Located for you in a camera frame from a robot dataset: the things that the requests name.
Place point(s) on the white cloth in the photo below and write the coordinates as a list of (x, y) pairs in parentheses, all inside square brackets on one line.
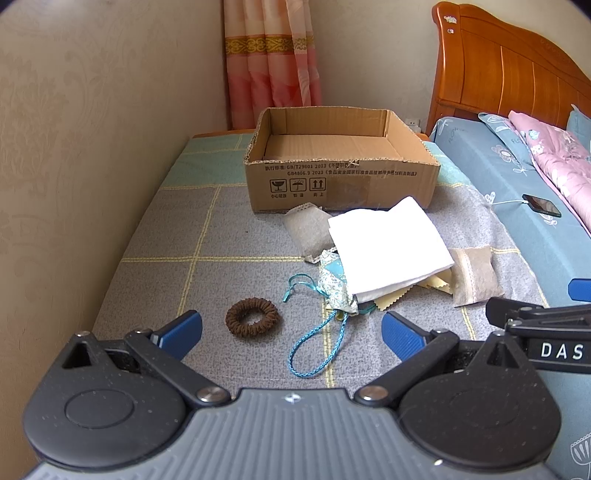
[(386, 251)]

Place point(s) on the floral pouch with teal cord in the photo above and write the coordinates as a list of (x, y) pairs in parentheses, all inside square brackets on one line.
[(332, 286)]

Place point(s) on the pink patterned curtain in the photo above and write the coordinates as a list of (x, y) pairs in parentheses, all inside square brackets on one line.
[(270, 58)]

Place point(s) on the grey lace sachet pillow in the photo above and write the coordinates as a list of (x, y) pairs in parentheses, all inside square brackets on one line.
[(474, 279)]

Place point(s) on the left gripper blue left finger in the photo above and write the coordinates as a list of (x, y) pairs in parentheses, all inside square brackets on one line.
[(160, 354)]

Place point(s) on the brown hair scrunchie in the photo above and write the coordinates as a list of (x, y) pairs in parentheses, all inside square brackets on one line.
[(252, 317)]

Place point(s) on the wooden bed headboard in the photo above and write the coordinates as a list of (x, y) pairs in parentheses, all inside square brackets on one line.
[(488, 65)]

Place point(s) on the open cardboard box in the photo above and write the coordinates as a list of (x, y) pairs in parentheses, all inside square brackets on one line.
[(338, 158)]

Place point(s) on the blue pillow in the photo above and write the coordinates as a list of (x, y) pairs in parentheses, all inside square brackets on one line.
[(579, 125)]

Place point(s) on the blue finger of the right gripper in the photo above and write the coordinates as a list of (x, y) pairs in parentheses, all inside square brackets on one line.
[(579, 289), (499, 311)]

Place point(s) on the pink floral quilt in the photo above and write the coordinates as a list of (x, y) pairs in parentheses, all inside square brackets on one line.
[(561, 157)]

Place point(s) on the blue floral bed sheet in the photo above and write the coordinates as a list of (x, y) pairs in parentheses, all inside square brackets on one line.
[(495, 157)]

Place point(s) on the black smartphone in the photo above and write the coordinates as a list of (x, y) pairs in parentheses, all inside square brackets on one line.
[(541, 205)]

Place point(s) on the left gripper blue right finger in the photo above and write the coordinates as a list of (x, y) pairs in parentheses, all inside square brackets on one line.
[(422, 353)]

